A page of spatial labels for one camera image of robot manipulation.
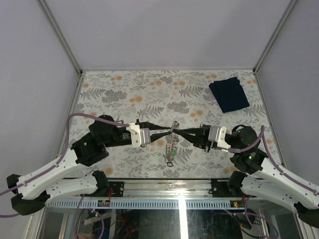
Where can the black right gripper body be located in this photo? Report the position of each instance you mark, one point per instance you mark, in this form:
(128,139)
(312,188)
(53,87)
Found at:
(209,142)

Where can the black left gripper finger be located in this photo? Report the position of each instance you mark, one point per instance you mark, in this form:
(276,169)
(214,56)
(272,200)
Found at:
(152,126)
(156,136)

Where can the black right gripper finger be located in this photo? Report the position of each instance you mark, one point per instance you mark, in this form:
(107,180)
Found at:
(192,131)
(196,141)

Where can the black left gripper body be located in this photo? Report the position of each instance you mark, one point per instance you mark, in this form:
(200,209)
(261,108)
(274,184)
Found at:
(138,121)

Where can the large metal keyring disc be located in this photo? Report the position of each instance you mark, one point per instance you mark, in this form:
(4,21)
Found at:
(171,143)

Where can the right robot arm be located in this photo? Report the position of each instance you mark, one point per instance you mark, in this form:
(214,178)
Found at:
(257,173)

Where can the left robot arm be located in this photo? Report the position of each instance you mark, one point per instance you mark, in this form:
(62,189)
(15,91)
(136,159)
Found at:
(33,191)

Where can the dark blue folded cloth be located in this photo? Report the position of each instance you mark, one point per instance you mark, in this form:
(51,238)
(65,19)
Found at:
(229,95)

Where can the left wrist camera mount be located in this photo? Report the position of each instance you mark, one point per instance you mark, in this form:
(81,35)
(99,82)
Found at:
(133,129)

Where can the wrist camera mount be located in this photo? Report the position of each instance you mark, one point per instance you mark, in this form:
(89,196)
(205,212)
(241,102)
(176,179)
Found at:
(217,136)
(133,129)

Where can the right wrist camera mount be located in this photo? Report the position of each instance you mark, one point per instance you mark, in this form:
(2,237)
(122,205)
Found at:
(217,136)

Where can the metal base rail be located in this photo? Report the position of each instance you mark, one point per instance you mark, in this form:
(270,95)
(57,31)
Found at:
(173,188)

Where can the white slotted cable duct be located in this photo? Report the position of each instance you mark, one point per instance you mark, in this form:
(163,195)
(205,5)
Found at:
(118,203)

